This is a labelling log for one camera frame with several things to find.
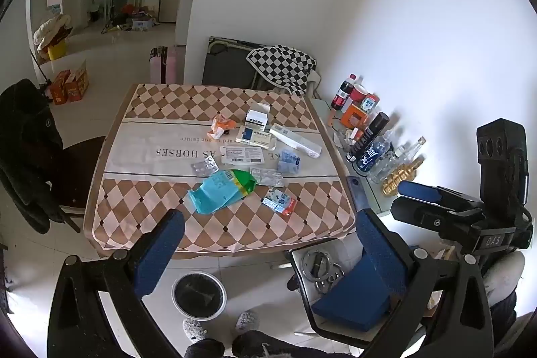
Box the white flat packet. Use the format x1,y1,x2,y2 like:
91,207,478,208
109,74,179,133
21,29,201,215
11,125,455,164
220,145,265,166

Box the person's right leg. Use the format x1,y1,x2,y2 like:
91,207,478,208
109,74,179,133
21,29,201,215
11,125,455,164
232,330,357,358

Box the silver blister pack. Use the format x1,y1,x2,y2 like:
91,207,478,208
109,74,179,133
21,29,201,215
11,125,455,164
191,157,219,176
251,167,285,187

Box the pile of clothes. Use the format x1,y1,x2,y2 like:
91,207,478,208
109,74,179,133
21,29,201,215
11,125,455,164
34,14,73,52

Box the small colourful packet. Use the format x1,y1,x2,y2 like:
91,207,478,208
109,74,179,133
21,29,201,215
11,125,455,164
262,188,297,215

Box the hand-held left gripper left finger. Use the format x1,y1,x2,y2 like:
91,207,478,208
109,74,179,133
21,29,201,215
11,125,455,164
47,208,186,358

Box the orange wrapper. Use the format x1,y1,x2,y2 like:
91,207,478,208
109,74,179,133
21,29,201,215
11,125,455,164
210,115,234,138

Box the floor clutter pile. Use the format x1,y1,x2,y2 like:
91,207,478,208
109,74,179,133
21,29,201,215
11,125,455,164
117,3,158,31

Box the pink suitcase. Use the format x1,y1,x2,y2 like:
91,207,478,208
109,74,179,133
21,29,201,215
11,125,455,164
150,45,181,85

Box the person's right grey slipper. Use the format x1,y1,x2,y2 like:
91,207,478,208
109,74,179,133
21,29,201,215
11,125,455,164
236,310,261,334

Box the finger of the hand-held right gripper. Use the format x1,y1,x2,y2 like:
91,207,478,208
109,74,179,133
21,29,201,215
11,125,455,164
390,196,482,242
398,180,483,212

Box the black white checkered blanket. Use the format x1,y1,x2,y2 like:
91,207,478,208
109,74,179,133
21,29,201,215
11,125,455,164
247,45,318,96

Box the yellow bin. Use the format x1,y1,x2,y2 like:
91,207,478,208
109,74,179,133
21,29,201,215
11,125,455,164
47,41,68,61

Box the person's grey slipper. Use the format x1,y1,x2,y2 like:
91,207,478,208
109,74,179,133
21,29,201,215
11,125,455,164
182,318,208,344
236,310,261,334

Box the blue label water bottle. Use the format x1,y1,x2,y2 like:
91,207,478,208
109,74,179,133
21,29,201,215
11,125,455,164
356,129,395,176

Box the person's right forearm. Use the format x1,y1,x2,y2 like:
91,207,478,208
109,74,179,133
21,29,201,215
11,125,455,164
482,251,527,325

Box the blue white medicine box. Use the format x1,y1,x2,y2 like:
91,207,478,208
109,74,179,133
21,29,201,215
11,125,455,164
236,125,275,147

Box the wooden chair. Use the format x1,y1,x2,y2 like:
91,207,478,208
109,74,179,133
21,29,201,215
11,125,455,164
54,136,107,233

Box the black frame stool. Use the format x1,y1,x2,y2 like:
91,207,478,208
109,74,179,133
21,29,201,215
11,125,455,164
286,245,424,342

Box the person's leg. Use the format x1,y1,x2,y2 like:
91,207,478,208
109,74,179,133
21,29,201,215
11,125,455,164
232,330,357,358
185,339,225,358

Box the person's left grey slipper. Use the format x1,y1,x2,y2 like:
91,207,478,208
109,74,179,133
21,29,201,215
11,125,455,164
182,318,208,344

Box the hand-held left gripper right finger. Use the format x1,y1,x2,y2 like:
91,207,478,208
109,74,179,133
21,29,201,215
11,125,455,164
356,208,493,358

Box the gold bottle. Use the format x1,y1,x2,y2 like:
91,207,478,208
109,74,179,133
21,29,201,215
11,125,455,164
382,157,424,197

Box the green teal plastic bag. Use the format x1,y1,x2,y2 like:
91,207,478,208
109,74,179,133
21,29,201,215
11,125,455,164
188,169,256,215

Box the black spray can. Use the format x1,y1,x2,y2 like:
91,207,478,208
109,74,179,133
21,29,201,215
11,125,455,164
347,112,391,163

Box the long white box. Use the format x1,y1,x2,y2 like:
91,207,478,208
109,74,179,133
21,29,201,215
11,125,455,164
270,124,323,158

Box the orange cardboard box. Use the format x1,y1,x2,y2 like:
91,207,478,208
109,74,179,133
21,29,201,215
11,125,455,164
49,69,71,106
67,62,90,102

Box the dark bottle with red label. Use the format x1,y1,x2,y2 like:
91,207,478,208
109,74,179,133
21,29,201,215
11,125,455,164
331,73,357,111

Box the brown checkered tablecloth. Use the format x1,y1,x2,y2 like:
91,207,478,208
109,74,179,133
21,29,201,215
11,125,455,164
84,83,357,254

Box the white bin with black liner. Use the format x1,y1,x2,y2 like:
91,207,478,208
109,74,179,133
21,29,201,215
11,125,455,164
172,272,227,320

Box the light side table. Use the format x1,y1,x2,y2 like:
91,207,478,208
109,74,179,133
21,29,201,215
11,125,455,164
314,98,395,216

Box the dark blue flat object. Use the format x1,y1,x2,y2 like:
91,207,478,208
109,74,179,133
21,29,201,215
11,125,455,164
346,174,370,212

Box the small white box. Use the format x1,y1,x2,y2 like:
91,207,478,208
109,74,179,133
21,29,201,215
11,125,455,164
245,108,271,126

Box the black coat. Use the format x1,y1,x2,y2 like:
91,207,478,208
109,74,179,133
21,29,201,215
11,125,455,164
0,79,63,235

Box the dark folded bed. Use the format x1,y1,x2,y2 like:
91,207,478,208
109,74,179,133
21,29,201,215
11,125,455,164
202,36,273,90

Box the blue blister pack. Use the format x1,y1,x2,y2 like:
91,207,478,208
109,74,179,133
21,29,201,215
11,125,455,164
278,149,300,173

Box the clear glass bottle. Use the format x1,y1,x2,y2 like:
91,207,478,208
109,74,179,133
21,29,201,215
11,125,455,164
380,137,426,183

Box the person's left leg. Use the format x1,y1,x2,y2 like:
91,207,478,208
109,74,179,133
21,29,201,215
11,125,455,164
185,339,225,358

